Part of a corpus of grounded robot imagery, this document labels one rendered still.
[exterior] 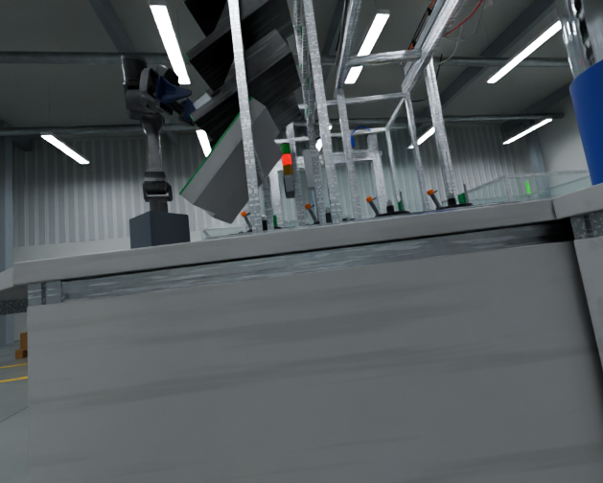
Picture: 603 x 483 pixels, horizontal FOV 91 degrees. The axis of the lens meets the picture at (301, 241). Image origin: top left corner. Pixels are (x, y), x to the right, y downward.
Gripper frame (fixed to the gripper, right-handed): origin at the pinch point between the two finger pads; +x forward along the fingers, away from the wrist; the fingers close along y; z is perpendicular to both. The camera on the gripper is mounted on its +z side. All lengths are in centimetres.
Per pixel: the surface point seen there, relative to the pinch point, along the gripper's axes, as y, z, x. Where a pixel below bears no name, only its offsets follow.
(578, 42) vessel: 5, 13, 86
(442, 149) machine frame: 129, 36, 84
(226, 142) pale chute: -4.2, -12.2, 15.1
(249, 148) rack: -6.7, -14.3, 22.2
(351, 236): -24, -32, 47
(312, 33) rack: -1.5, 14.5, 31.5
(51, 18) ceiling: 298, 305, -521
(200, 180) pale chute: -4.9, -21.6, 10.1
